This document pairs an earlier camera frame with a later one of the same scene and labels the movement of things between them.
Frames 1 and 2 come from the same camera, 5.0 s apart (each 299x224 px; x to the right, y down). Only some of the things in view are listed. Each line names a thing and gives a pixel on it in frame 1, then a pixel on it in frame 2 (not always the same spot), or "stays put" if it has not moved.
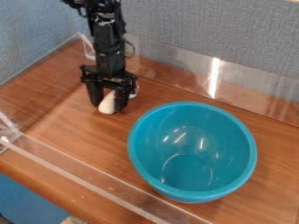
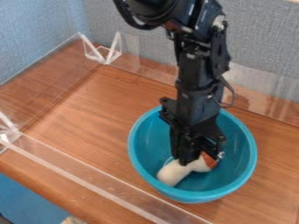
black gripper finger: (122, 94) -> (214, 153)
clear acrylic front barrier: (107, 185) stays put
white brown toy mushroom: (107, 107) -> (172, 171)
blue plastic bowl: (193, 150) stays put
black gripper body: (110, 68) -> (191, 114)
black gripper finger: (96, 90) -> (186, 146)
